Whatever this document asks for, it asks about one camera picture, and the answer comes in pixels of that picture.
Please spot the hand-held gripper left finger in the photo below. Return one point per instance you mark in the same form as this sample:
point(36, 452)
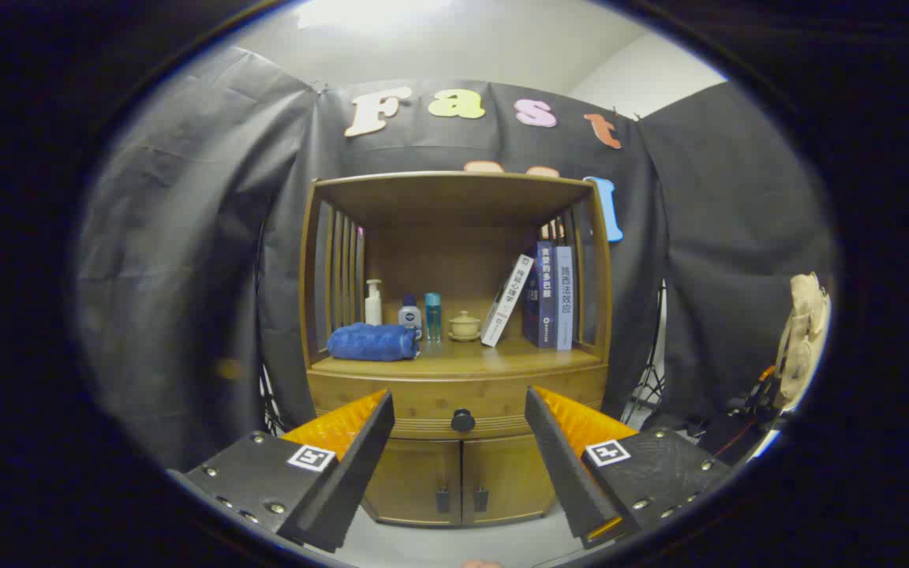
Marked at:
point(352, 481)

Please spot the wooden drawer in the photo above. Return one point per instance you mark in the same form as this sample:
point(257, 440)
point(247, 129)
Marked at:
point(439, 394)

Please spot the white blue-capped lotion bottle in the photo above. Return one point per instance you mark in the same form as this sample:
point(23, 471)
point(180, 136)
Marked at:
point(410, 317)

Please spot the wooden cabinet door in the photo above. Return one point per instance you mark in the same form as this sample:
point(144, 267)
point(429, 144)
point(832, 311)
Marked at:
point(506, 477)
point(415, 481)

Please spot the wooden countertop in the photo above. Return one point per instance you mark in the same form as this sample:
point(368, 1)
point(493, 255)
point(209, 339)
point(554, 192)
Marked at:
point(494, 359)

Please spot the clear blue bottle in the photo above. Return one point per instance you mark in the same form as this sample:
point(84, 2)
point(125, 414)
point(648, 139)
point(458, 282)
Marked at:
point(432, 312)

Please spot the blue rolled towel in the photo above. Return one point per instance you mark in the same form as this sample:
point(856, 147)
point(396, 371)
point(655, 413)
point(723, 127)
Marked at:
point(372, 343)

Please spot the black tripod stand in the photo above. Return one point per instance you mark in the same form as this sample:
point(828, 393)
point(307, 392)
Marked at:
point(269, 402)
point(650, 371)

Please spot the white pump bottle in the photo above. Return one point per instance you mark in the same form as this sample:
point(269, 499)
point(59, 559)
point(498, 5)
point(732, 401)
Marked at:
point(374, 312)

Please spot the beige fabric bag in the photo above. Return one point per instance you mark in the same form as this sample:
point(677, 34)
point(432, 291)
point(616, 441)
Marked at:
point(806, 339)

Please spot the beige lidded teacup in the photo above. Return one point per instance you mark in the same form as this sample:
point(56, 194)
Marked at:
point(465, 325)

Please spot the black drawer knob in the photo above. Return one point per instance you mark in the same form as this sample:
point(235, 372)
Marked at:
point(462, 420)

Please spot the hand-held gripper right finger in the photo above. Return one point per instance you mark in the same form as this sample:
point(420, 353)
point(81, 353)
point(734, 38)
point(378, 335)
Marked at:
point(561, 465)

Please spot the white book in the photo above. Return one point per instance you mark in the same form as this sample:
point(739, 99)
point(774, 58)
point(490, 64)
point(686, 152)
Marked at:
point(506, 304)

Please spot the dark blue book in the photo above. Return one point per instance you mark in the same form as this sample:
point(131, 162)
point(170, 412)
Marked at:
point(546, 300)

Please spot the wooden cabinet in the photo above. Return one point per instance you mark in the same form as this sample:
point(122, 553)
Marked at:
point(454, 252)

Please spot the pale blue book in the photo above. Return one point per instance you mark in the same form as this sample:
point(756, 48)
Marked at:
point(564, 300)

